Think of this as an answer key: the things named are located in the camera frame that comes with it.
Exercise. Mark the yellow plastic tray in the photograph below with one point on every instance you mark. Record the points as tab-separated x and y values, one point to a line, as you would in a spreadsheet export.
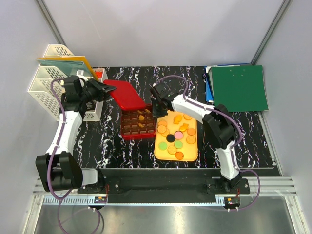
165	126

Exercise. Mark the yellow folder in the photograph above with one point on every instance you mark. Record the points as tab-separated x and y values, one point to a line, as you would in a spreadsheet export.
73	58

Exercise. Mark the green macaron cookie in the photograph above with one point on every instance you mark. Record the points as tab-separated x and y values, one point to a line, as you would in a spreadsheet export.
178	144
162	146

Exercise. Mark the orange leaf cookie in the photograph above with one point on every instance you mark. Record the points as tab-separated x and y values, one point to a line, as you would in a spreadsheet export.
141	118

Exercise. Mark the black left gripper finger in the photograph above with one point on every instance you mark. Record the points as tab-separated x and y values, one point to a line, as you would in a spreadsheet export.
102	86
102	97

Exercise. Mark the green macaron cookie right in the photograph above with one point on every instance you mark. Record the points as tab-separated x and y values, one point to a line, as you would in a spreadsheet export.
178	144

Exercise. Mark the white pen holder box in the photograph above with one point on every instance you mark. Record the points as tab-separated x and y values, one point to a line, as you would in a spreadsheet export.
100	73

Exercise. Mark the red box lid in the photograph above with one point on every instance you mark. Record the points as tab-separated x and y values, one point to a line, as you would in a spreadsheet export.
125	95

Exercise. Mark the black oreo cookie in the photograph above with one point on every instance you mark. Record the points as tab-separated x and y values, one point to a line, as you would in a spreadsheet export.
170	138

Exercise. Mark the green macaron cookie left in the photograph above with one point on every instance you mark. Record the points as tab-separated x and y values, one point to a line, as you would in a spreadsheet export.
162	146

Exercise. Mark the green folder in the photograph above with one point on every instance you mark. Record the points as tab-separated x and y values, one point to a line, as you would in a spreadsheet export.
239	88

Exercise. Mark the pink macaron cookie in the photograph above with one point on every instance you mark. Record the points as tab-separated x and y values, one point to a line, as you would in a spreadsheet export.
178	135

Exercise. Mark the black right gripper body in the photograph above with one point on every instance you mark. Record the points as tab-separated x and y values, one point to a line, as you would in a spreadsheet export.
157	109

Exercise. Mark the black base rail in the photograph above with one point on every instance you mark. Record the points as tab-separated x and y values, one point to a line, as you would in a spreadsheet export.
164	186

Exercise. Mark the blue binder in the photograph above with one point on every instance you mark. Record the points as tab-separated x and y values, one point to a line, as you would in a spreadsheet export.
209	91

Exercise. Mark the round cookie top right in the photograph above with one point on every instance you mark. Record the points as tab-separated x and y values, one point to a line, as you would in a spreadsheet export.
187	117

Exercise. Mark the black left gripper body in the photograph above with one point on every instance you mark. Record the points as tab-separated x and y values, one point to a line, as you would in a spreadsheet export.
89	92

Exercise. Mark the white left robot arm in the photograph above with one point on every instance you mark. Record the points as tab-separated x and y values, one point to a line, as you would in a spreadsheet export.
57	168

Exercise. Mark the teal folder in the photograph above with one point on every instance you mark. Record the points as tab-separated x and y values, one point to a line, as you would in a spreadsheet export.
69	67

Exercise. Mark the red cookie box with tray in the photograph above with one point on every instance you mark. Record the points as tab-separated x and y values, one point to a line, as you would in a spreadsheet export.
129	125

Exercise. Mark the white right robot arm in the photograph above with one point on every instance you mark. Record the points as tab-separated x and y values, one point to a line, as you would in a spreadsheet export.
220	129

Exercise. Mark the white mesh file organizer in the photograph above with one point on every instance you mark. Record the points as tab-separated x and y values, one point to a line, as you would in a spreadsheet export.
40	89

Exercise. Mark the metal tongs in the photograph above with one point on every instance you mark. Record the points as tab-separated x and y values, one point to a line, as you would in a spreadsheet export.
205	144

